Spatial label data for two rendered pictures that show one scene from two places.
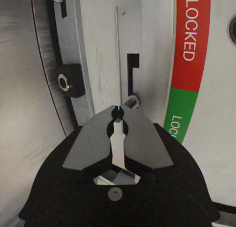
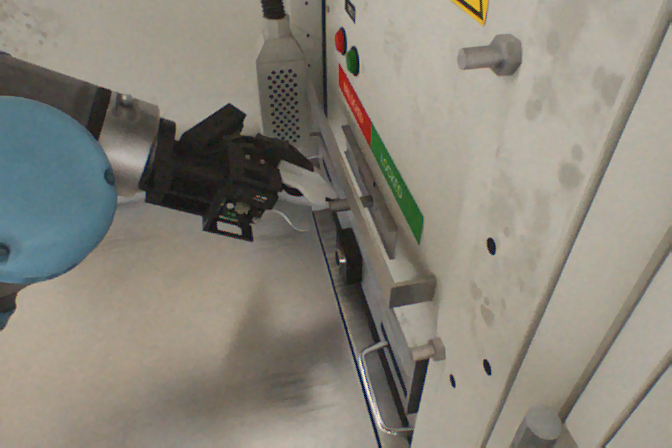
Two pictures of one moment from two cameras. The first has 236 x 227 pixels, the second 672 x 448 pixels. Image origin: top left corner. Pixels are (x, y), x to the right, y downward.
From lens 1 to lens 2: 0.58 m
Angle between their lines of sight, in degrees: 87
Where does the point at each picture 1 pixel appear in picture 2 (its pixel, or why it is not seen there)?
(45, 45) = (331, 245)
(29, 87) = (305, 286)
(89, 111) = (371, 278)
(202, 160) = (410, 144)
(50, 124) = (328, 340)
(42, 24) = (327, 227)
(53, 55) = not seen: hidden behind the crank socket
